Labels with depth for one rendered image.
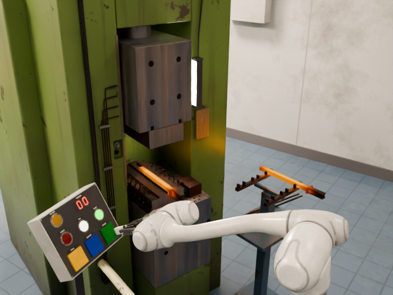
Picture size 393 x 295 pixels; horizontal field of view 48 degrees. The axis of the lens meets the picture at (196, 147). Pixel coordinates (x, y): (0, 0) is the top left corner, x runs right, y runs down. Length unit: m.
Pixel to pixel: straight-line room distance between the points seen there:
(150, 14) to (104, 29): 0.24
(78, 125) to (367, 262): 2.46
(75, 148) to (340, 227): 1.25
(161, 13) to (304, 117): 3.09
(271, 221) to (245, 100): 3.84
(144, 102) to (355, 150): 3.23
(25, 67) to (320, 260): 1.72
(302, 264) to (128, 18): 1.34
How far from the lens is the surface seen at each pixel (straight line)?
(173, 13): 2.23
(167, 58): 2.07
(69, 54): 2.00
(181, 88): 2.15
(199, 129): 2.45
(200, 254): 2.62
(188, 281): 2.67
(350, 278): 3.50
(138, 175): 2.52
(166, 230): 1.57
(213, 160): 2.63
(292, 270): 1.28
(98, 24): 2.04
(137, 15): 2.12
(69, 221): 1.92
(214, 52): 2.41
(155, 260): 2.42
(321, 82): 4.82
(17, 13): 2.37
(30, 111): 2.48
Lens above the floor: 2.17
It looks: 25 degrees down
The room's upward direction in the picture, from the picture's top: straight up
